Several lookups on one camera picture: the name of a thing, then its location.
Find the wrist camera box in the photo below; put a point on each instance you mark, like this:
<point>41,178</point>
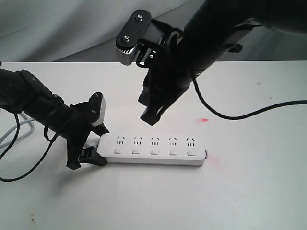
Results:
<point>96,109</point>
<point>127,39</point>

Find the white five-outlet power strip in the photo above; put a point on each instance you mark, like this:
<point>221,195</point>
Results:
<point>152,149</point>

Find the grey backdrop cloth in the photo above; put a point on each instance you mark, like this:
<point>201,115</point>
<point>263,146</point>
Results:
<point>77,30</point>

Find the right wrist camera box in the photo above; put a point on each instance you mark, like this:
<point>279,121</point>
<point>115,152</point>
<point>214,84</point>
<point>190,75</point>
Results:
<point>127,39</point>

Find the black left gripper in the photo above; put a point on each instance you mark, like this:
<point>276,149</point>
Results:
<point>76,133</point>

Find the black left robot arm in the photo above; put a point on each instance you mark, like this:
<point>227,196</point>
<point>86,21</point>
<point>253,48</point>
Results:
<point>21,91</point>

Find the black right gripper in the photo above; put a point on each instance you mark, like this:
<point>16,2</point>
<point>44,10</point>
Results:
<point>158,53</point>

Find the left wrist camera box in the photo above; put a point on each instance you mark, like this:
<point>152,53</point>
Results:
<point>96,109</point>

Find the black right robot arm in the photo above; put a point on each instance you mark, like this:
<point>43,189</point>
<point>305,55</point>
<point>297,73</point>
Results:
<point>216,28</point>

